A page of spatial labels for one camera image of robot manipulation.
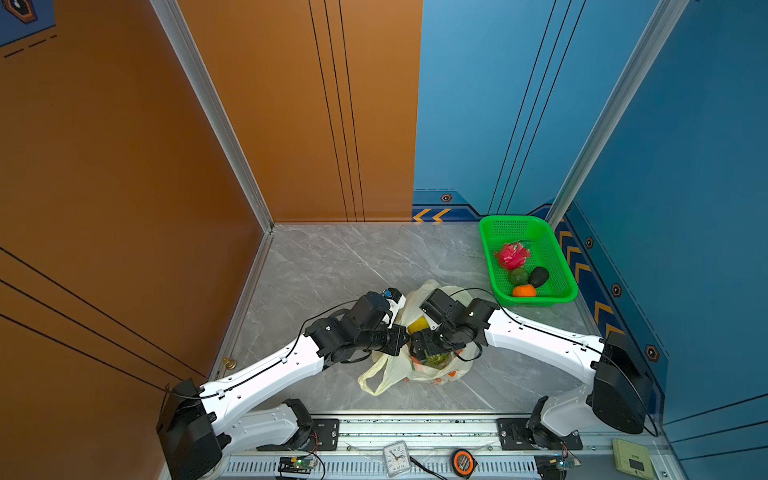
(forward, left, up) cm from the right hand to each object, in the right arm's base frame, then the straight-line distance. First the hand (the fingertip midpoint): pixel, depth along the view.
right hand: (421, 350), depth 79 cm
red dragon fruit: (+32, -33, 0) cm, 46 cm away
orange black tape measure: (-24, -8, -6) cm, 26 cm away
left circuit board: (-24, +30, -9) cm, 40 cm away
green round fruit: (+26, -34, -3) cm, 43 cm away
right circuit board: (-24, -31, -10) cm, 41 cm away
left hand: (+1, +3, +7) cm, 8 cm away
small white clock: (-23, +7, -7) cm, 25 cm away
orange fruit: (+21, -34, -3) cm, 40 cm away
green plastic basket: (+37, -47, -4) cm, 60 cm away
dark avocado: (+27, -41, -5) cm, 50 cm away
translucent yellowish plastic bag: (-6, +5, +6) cm, 10 cm away
